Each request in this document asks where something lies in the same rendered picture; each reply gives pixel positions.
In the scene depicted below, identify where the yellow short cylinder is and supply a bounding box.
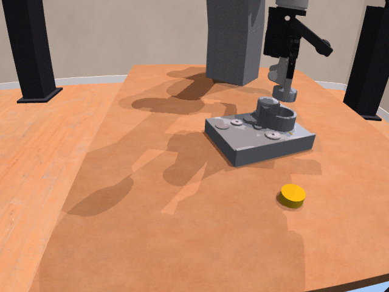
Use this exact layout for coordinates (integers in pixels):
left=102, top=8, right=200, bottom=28
left=279, top=184, right=306, bottom=209

